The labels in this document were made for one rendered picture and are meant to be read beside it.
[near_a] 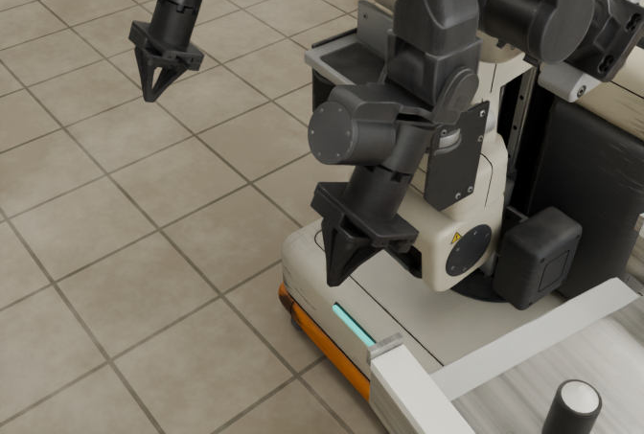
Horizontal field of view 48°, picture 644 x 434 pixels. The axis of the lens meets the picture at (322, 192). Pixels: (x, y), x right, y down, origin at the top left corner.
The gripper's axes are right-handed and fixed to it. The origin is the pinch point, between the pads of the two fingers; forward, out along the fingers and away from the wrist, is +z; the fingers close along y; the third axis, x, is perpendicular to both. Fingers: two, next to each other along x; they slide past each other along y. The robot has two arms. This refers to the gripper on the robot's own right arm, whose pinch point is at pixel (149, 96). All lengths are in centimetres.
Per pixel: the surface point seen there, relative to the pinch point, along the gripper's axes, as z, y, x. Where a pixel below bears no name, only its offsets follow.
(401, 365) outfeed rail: -8, 62, -14
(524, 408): -7, 68, -4
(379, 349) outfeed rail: -8, 61, -15
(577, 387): -13, 71, -7
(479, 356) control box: -7, 63, -3
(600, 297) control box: -13, 65, 9
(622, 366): -11, 71, 5
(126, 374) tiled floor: 74, -15, 25
